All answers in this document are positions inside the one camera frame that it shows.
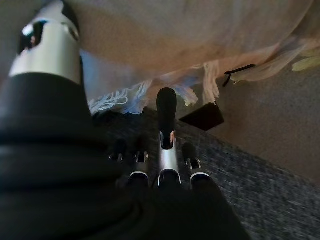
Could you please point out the black armchair foot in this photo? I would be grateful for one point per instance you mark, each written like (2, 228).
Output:
(203, 116)

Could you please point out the grey fabric armchair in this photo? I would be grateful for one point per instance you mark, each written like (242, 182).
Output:
(262, 195)

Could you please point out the white fringed cushion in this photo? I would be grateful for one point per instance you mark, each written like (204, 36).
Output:
(175, 32)

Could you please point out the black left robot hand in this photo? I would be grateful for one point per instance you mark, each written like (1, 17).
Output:
(62, 187)

